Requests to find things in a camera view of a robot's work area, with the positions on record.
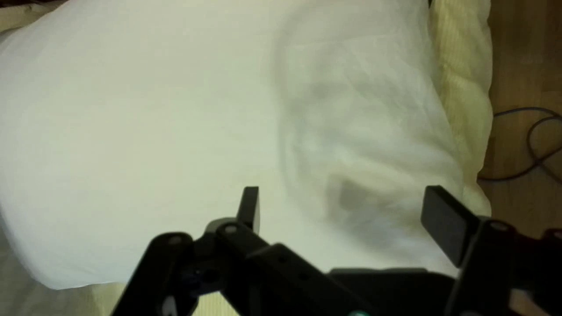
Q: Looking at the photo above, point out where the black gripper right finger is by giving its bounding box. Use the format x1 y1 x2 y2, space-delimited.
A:
421 186 562 316

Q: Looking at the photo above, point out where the black cable on floor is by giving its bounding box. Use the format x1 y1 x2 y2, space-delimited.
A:
475 103 562 184

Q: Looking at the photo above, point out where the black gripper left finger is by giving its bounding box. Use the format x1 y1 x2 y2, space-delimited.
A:
110 186 373 316

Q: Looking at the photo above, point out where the yellow bed comforter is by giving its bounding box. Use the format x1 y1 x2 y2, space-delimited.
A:
0 0 495 316

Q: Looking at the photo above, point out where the large white pillow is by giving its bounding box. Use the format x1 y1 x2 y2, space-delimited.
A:
0 0 493 291

